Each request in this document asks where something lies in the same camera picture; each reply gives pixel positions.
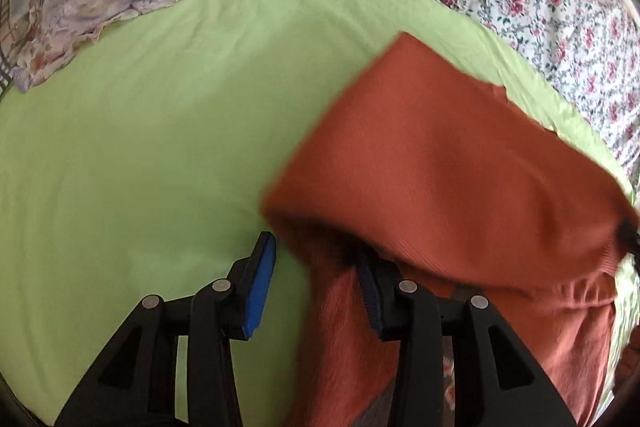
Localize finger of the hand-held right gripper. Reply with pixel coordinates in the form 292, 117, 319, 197
619, 218, 640, 259

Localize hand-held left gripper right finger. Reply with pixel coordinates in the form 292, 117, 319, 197
356, 252, 578, 427

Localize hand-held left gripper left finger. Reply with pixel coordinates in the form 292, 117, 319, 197
54, 231, 277, 427

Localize orange knit sweater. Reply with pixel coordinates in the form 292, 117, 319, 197
261, 32, 640, 427

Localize light green bed sheet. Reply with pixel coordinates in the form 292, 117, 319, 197
0, 0, 640, 425

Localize plaid bed cloth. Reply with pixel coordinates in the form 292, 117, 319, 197
0, 0, 17, 100

